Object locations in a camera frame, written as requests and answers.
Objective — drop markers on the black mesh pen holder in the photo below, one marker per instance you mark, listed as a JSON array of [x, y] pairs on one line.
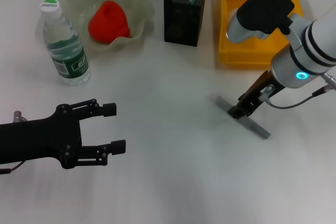
[[182, 24]]

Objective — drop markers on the clear water bottle green label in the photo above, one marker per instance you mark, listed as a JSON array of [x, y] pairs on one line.
[[65, 51]]

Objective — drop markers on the red-orange round fruit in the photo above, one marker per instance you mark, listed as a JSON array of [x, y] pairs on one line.
[[107, 22]]

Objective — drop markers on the yellow plastic bin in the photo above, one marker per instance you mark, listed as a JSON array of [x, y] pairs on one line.
[[244, 53]]

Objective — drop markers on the pale green glass fruit plate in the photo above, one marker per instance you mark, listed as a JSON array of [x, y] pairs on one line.
[[131, 3]]

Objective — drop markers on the grey metallic pen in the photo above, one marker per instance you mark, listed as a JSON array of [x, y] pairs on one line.
[[258, 129]]

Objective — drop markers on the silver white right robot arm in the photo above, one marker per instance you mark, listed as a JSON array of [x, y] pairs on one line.
[[309, 58]]

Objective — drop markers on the white black wrist camera box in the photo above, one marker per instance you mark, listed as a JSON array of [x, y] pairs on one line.
[[265, 9]]

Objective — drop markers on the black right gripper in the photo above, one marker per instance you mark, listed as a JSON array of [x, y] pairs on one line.
[[258, 93]]

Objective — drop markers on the left gripper metal connector plug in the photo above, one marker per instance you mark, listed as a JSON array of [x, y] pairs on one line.
[[19, 116]]

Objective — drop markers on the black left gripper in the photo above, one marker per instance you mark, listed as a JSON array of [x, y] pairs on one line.
[[39, 140]]

